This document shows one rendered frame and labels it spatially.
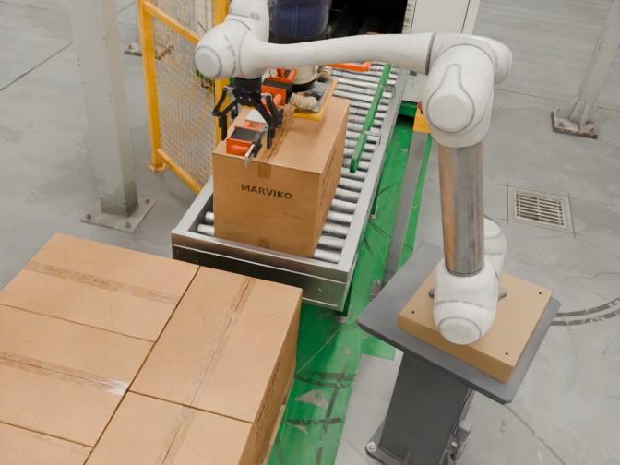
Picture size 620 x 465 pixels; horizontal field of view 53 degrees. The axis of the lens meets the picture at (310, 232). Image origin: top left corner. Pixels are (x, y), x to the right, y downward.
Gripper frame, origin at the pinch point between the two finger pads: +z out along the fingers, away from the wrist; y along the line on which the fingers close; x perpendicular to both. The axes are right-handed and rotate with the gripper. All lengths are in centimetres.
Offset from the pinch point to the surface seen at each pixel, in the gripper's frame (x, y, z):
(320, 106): -50, -12, 11
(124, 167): -94, 96, 88
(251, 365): 26, -11, 66
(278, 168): -29.3, -2.4, 27.0
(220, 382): 35, -4, 66
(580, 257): -142, -149, 121
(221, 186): -29, 18, 40
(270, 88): -30.8, 2.0, -2.1
